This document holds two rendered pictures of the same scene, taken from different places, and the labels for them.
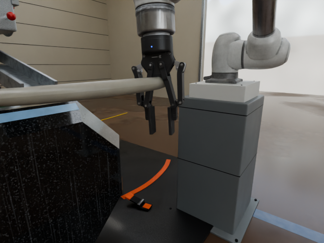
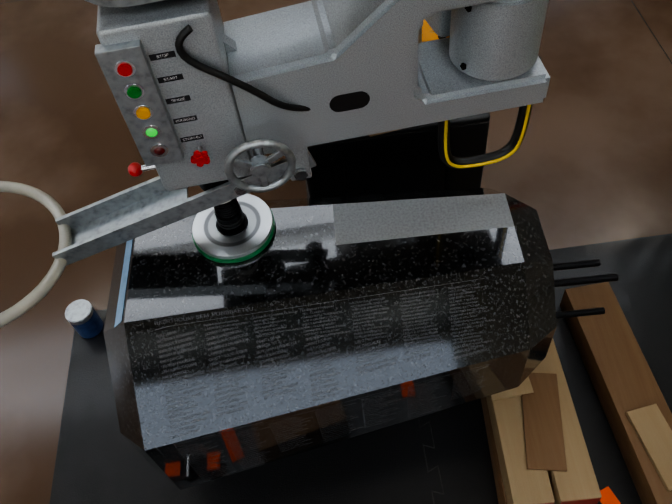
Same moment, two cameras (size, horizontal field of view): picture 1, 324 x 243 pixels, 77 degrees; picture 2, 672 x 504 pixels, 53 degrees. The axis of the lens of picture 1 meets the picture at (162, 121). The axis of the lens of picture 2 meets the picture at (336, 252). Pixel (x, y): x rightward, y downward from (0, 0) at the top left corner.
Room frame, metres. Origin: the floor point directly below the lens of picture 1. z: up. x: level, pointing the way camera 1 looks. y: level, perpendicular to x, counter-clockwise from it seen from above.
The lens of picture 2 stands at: (1.99, 0.30, 2.21)
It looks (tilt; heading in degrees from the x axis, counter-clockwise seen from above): 54 degrees down; 143
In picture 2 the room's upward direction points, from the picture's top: 8 degrees counter-clockwise
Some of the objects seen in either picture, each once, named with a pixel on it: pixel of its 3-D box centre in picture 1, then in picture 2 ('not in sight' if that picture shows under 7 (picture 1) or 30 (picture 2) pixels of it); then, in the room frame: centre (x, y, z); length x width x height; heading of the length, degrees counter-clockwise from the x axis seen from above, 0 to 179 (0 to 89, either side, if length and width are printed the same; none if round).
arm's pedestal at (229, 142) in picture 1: (218, 155); not in sight; (1.26, -0.38, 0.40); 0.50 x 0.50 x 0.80; 53
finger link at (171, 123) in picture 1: (171, 120); not in sight; (0.50, -0.02, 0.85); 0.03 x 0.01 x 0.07; 162
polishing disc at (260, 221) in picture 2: not in sight; (232, 224); (0.93, 0.77, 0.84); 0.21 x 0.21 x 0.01
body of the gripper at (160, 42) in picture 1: (157, 57); not in sight; (0.51, 0.01, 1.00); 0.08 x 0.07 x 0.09; 72
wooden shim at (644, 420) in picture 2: not in sight; (661, 445); (2.03, 1.39, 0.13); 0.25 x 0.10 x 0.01; 151
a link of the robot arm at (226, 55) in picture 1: (227, 53); not in sight; (1.26, -0.38, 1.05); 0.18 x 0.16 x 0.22; 60
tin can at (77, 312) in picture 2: not in sight; (84, 319); (0.28, 0.36, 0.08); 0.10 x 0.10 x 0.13
